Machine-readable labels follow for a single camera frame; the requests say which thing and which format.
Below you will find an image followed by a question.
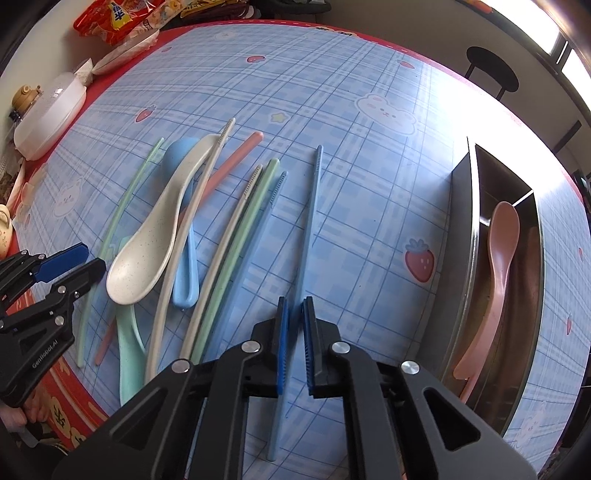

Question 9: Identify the red snack bag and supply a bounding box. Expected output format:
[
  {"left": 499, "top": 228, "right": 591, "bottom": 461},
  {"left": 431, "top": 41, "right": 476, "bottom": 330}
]
[{"left": 74, "top": 0, "right": 158, "bottom": 47}]

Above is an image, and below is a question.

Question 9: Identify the green chopstick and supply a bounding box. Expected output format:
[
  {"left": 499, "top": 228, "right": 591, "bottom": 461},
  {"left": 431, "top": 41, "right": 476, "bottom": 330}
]
[
  {"left": 189, "top": 158, "right": 281, "bottom": 365},
  {"left": 76, "top": 137, "right": 165, "bottom": 368}
]

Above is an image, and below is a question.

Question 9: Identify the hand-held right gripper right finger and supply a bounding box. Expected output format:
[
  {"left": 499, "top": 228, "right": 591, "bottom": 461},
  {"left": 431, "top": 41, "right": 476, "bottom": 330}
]
[{"left": 301, "top": 296, "right": 540, "bottom": 480}]

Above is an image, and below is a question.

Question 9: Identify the pale snack bag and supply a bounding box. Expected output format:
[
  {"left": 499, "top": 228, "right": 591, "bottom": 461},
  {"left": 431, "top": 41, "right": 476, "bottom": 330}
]
[{"left": 139, "top": 0, "right": 183, "bottom": 35}]

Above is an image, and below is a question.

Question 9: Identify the white bowl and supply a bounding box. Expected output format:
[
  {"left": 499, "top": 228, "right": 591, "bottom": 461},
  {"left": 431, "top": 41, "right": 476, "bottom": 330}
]
[{"left": 91, "top": 28, "right": 160, "bottom": 75}]

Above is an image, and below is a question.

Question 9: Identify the yellow snack bag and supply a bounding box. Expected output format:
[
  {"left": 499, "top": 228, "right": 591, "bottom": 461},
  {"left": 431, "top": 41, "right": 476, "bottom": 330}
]
[{"left": 178, "top": 0, "right": 232, "bottom": 19}]

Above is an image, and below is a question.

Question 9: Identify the black round stool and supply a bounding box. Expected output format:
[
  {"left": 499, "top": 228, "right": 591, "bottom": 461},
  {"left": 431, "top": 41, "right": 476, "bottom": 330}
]
[{"left": 464, "top": 46, "right": 520, "bottom": 100}]

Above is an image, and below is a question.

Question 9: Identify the metal utensil tray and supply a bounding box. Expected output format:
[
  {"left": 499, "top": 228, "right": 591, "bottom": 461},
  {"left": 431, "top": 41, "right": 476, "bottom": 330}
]
[{"left": 441, "top": 136, "right": 548, "bottom": 435}]

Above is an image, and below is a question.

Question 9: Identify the small brown teapot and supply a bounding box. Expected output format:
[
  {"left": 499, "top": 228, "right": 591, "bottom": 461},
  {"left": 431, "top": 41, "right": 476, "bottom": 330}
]
[{"left": 10, "top": 84, "right": 44, "bottom": 116}]

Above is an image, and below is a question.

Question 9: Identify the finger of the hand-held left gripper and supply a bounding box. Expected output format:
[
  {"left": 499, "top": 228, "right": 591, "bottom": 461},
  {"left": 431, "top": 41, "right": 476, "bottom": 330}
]
[
  {"left": 0, "top": 257, "right": 108, "bottom": 334},
  {"left": 0, "top": 244, "right": 89, "bottom": 301}
]

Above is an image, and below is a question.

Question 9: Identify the person's left hand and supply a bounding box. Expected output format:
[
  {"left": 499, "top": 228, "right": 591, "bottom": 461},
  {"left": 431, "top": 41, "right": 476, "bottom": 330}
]
[{"left": 0, "top": 392, "right": 51, "bottom": 435}]

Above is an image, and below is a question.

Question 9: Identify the mint green spoon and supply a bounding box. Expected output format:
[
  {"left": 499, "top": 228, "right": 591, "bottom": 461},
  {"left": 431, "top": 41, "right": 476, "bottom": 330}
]
[{"left": 113, "top": 234, "right": 147, "bottom": 407}]

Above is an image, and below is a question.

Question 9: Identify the beige flowered mug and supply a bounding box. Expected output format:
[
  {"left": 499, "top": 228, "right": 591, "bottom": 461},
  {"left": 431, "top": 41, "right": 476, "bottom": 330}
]
[{"left": 0, "top": 203, "right": 14, "bottom": 259}]

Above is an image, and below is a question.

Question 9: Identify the beige chopstick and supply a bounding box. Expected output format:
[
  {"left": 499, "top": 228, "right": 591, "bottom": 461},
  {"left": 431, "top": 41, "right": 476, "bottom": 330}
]
[
  {"left": 179, "top": 165, "right": 264, "bottom": 360},
  {"left": 144, "top": 117, "right": 237, "bottom": 384}
]

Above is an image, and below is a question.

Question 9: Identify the beige speckled spoon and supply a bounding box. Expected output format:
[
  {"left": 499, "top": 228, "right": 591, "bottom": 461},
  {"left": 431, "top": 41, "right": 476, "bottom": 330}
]
[{"left": 106, "top": 134, "right": 221, "bottom": 306}]

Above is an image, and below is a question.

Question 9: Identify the white lidded container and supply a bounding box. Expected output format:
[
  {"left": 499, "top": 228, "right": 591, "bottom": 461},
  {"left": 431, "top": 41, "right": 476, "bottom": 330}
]
[{"left": 13, "top": 72, "right": 88, "bottom": 161}]

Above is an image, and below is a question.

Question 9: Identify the blue spoon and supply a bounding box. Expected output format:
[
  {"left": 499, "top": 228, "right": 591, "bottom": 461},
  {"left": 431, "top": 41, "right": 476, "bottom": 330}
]
[{"left": 163, "top": 137, "right": 206, "bottom": 311}]

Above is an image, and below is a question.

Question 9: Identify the white tissue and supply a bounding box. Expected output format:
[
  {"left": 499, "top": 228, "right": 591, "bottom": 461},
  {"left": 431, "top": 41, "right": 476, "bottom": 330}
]
[{"left": 71, "top": 58, "right": 95, "bottom": 86}]

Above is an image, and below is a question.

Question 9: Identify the blue chopstick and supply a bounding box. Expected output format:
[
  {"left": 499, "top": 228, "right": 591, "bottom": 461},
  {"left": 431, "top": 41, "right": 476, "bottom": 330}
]
[
  {"left": 198, "top": 171, "right": 289, "bottom": 365},
  {"left": 266, "top": 144, "right": 324, "bottom": 462}
]

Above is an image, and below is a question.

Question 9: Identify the pink spoon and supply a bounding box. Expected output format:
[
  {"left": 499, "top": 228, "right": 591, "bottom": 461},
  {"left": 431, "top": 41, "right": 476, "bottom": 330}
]
[{"left": 453, "top": 202, "right": 522, "bottom": 381}]

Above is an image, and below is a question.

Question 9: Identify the window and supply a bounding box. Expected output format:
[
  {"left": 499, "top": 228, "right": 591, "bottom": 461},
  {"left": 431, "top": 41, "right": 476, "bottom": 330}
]
[{"left": 540, "top": 9, "right": 591, "bottom": 107}]

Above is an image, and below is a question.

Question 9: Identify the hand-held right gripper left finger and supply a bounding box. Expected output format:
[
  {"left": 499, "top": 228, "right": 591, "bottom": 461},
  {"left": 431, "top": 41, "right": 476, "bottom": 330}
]
[{"left": 65, "top": 296, "right": 289, "bottom": 480}]

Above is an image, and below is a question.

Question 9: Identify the blue plaid tablecloth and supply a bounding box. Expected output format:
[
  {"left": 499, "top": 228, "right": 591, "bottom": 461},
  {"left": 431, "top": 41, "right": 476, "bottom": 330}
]
[{"left": 9, "top": 21, "right": 585, "bottom": 472}]

